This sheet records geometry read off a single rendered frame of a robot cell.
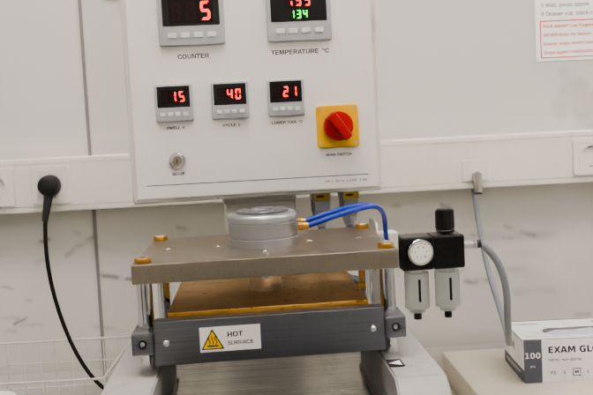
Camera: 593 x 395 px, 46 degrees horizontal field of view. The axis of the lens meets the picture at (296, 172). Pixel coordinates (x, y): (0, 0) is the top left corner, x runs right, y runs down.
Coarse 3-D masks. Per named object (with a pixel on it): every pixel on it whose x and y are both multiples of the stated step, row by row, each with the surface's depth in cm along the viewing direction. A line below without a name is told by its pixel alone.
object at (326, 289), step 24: (192, 288) 82; (216, 288) 81; (240, 288) 80; (264, 288) 78; (288, 288) 79; (312, 288) 79; (336, 288) 78; (360, 288) 84; (168, 312) 71; (192, 312) 71; (216, 312) 71; (240, 312) 72
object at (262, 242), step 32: (256, 224) 76; (288, 224) 77; (384, 224) 91; (160, 256) 75; (192, 256) 74; (224, 256) 73; (256, 256) 72; (288, 256) 71; (320, 256) 71; (352, 256) 72; (384, 256) 72
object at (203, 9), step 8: (168, 0) 90; (176, 0) 90; (184, 0) 90; (192, 0) 90; (200, 0) 90; (208, 0) 90; (176, 8) 90; (184, 8) 90; (192, 8) 90; (200, 8) 90; (208, 8) 90; (176, 16) 90; (184, 16) 90; (192, 16) 90; (200, 16) 90; (208, 16) 90
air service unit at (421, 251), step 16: (448, 208) 95; (448, 224) 94; (400, 240) 94; (416, 240) 92; (432, 240) 93; (448, 240) 93; (480, 240) 95; (400, 256) 94; (416, 256) 92; (432, 256) 92; (448, 256) 93; (464, 256) 94; (416, 272) 94; (448, 272) 94; (416, 288) 94; (448, 288) 94; (416, 304) 94; (448, 304) 94
